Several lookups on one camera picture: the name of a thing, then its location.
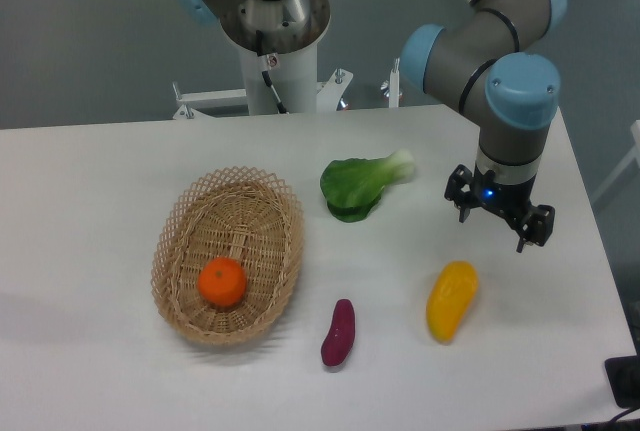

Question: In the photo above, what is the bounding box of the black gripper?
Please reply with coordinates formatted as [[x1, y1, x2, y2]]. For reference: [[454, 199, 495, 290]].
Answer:
[[444, 164, 555, 253]]

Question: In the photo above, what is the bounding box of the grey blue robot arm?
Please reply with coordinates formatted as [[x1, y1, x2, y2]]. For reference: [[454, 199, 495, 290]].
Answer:
[[179, 0, 567, 246]]

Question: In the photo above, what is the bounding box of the woven wicker basket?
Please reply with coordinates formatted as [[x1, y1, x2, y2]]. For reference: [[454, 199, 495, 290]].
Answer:
[[151, 167, 304, 346]]

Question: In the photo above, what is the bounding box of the yellow mango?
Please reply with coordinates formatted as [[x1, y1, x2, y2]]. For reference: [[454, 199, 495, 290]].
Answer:
[[425, 261, 479, 343]]

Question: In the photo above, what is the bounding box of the green bok choy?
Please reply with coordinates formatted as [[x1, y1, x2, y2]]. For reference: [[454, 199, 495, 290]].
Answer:
[[320, 149, 415, 223]]

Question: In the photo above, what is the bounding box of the purple sweet potato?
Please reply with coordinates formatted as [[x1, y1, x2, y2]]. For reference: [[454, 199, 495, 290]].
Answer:
[[320, 299, 356, 367]]

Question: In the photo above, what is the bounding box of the black device at table edge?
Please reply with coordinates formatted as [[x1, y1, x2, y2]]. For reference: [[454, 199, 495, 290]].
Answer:
[[604, 356, 639, 408]]

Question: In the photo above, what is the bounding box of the orange fruit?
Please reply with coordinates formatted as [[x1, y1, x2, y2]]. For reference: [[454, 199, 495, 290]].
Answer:
[[196, 257, 247, 308]]

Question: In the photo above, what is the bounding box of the white frame at right edge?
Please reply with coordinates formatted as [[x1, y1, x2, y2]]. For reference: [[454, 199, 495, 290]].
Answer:
[[590, 120, 639, 211]]

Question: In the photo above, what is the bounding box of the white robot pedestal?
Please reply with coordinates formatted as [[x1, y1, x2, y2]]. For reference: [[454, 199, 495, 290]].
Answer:
[[171, 0, 404, 120]]

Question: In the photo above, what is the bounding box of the black cable on pedestal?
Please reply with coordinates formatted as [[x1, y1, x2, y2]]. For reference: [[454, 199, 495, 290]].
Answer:
[[255, 29, 290, 115]]

